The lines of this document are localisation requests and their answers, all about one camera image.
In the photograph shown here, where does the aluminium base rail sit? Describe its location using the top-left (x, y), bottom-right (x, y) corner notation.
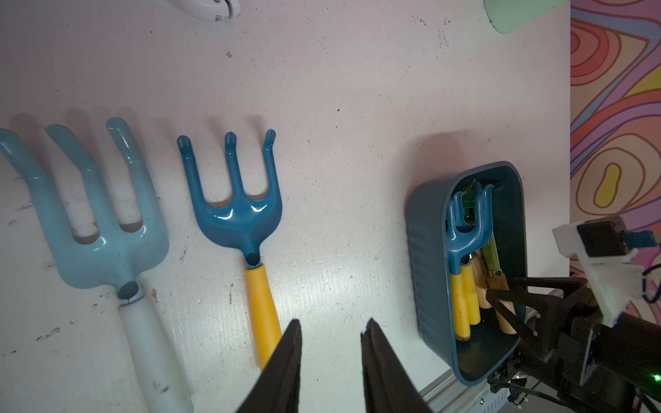
top-left (420, 370), bottom-right (510, 413)

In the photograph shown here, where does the green rake wooden handle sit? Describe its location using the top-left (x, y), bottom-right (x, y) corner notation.
top-left (461, 180), bottom-right (510, 310)

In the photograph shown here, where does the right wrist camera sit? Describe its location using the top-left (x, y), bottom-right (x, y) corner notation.
top-left (553, 215), bottom-right (660, 327)

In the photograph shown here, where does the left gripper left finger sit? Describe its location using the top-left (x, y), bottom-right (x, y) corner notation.
top-left (237, 319), bottom-right (302, 412)

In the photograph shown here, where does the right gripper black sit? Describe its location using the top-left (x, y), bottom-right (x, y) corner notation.
top-left (486, 277), bottom-right (604, 392)

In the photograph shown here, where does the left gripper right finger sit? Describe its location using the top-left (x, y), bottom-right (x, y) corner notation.
top-left (361, 318), bottom-right (431, 412)

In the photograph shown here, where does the blue tool yellow handle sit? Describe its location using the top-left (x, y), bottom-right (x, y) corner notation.
top-left (461, 255), bottom-right (481, 326)

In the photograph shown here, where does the dark blue rake yellow handle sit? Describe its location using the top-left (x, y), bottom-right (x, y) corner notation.
top-left (177, 129), bottom-right (283, 370)

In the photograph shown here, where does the green pencil cup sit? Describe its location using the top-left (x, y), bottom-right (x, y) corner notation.
top-left (483, 0), bottom-right (568, 34)

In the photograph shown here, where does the light blue rake white handle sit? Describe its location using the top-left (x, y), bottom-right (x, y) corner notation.
top-left (0, 117), bottom-right (195, 413)

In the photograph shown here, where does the teal storage box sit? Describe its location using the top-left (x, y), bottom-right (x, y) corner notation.
top-left (406, 162), bottom-right (528, 386)

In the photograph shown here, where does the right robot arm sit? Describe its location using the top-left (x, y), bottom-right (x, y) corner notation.
top-left (486, 277), bottom-right (660, 412)

